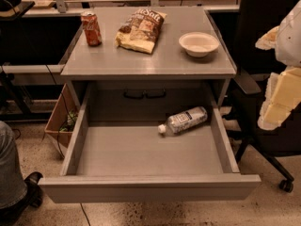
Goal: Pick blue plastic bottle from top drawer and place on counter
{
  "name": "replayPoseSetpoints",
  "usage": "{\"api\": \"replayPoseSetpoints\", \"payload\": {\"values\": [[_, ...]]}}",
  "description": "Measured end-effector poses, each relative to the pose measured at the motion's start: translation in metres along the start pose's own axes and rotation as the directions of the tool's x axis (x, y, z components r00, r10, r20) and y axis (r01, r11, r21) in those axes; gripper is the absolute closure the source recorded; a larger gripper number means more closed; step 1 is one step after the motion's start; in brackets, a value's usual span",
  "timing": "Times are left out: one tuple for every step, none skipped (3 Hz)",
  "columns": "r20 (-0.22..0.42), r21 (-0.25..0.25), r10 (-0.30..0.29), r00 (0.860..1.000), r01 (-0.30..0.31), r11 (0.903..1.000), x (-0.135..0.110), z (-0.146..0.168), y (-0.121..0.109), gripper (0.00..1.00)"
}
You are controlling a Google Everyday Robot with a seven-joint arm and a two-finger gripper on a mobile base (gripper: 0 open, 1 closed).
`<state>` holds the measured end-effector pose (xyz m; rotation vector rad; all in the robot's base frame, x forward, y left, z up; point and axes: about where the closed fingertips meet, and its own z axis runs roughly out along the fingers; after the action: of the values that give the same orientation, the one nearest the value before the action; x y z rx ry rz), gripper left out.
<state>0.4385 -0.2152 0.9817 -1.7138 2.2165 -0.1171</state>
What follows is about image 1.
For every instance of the red soda can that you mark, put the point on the red soda can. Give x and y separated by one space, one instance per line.
91 28

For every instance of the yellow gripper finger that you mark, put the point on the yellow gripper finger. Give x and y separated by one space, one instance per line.
268 40
282 96

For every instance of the black lower drawer handle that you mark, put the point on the black lower drawer handle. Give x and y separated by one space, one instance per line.
137 94

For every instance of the white bowl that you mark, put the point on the white bowl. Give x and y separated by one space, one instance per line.
198 44

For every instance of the grey open drawer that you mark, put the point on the grey open drawer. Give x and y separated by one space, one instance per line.
116 153

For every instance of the person leg in jeans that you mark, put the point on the person leg in jeans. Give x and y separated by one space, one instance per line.
12 185

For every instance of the brown chip bag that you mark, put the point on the brown chip bag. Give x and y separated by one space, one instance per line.
141 31

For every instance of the clear plastic water bottle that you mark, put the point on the clear plastic water bottle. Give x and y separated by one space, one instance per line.
183 121

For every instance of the black office chair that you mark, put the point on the black office chair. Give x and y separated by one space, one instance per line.
254 18

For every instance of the black shoe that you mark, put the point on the black shoe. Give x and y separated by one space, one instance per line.
34 194

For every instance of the grey cabinet counter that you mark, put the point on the grey cabinet counter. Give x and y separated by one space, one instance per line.
167 61

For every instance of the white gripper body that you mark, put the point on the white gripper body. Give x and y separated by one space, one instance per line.
290 40

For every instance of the cardboard box with items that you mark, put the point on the cardboard box with items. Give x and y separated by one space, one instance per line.
58 120

